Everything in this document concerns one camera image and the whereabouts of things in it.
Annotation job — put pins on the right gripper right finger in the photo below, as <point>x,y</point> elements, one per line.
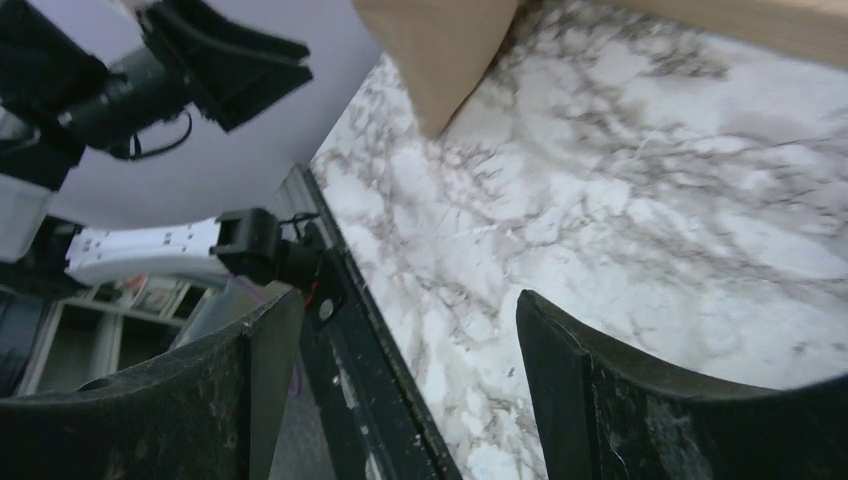
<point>607,410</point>

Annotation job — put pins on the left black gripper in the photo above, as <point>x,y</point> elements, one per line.
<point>230,72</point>

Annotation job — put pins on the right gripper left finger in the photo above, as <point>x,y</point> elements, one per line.
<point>211,409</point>

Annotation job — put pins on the beige shorts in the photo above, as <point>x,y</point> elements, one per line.
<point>441,48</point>

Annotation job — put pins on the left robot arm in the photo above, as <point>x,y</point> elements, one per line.
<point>69,216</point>

